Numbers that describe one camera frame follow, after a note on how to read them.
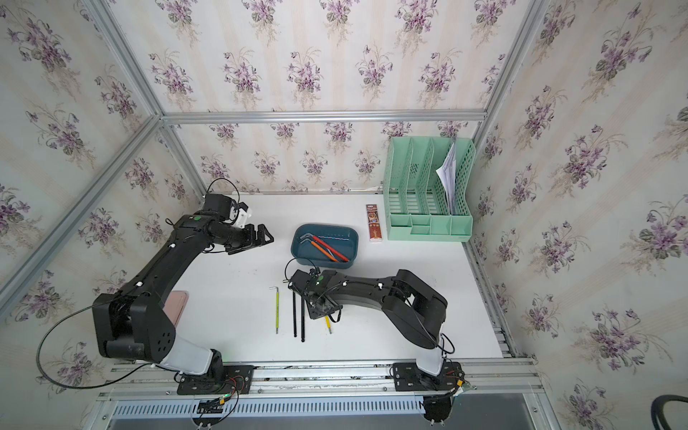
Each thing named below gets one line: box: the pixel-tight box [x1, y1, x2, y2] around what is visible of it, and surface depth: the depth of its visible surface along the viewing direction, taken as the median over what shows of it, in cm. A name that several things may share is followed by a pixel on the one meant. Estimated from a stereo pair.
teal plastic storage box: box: [290, 223, 359, 269], surface depth 103 cm
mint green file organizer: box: [382, 136, 476, 242], surface depth 106 cm
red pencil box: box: [365, 203, 383, 242], surface depth 110 cm
